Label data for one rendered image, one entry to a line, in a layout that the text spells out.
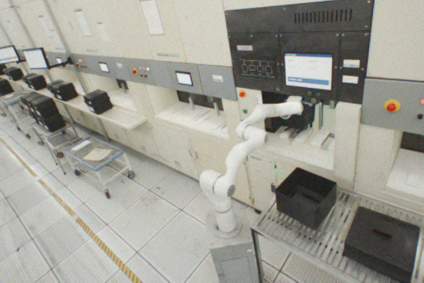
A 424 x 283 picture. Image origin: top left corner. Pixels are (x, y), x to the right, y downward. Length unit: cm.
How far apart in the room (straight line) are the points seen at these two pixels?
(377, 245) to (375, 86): 80
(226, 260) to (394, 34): 155
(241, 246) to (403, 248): 83
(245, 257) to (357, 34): 143
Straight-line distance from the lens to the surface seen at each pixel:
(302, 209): 171
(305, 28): 163
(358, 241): 165
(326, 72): 165
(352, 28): 155
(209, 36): 204
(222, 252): 180
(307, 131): 233
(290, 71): 174
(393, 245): 168
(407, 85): 158
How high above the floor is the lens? 217
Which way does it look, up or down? 29 degrees down
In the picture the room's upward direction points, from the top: 12 degrees counter-clockwise
